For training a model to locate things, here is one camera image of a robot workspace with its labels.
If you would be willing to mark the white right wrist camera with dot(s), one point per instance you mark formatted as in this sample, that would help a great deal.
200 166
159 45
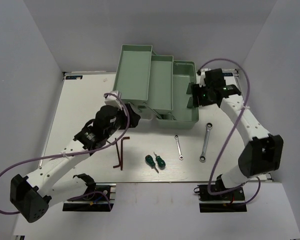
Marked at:
202 74

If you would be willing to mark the green plastic toolbox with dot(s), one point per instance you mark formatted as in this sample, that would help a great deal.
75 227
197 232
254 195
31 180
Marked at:
155 86

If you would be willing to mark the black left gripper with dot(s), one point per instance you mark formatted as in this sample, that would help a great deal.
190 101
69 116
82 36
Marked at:
134 117

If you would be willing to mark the large silver ratchet wrench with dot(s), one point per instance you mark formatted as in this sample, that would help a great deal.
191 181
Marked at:
202 157

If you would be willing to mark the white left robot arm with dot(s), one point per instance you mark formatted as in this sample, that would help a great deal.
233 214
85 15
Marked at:
34 193

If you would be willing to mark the thin brown hex key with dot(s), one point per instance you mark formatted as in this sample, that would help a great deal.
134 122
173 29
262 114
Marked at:
118 157

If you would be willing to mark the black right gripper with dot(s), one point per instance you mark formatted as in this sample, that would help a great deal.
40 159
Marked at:
196 90

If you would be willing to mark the large brown hex key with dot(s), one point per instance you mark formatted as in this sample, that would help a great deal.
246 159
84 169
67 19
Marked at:
122 151

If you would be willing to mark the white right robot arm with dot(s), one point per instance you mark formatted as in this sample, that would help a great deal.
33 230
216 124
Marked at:
262 150

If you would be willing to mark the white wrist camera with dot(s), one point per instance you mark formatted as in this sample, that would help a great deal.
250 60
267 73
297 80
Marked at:
202 74
112 99

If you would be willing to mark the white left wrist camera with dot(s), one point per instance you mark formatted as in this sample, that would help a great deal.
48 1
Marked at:
112 99

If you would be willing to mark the green stubby phillips screwdriver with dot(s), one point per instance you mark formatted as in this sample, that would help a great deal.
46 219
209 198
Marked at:
149 160

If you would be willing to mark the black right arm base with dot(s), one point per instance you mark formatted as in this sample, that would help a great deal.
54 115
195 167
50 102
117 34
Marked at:
230 202

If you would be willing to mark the small silver ratchet wrench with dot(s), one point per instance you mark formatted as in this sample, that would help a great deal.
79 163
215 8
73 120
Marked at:
178 147

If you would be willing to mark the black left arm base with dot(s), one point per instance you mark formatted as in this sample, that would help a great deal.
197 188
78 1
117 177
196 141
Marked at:
97 197

